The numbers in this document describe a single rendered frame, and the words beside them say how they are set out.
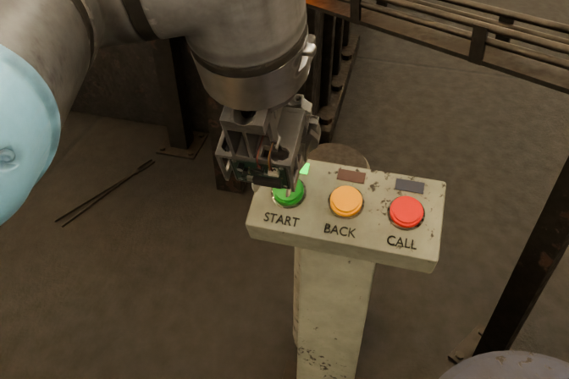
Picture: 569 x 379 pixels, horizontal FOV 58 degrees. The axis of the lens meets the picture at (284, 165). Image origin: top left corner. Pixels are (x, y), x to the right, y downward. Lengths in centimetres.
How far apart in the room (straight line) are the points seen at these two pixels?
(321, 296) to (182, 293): 61
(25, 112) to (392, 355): 109
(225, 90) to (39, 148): 19
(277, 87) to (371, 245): 31
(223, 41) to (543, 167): 153
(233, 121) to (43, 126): 21
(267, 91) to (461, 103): 163
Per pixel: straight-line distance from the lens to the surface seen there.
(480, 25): 82
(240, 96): 39
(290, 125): 47
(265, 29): 34
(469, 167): 170
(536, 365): 79
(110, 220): 152
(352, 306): 77
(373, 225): 65
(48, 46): 25
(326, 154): 85
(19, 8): 26
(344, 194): 65
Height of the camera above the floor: 107
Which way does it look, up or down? 42 degrees down
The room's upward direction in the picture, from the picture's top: straight up
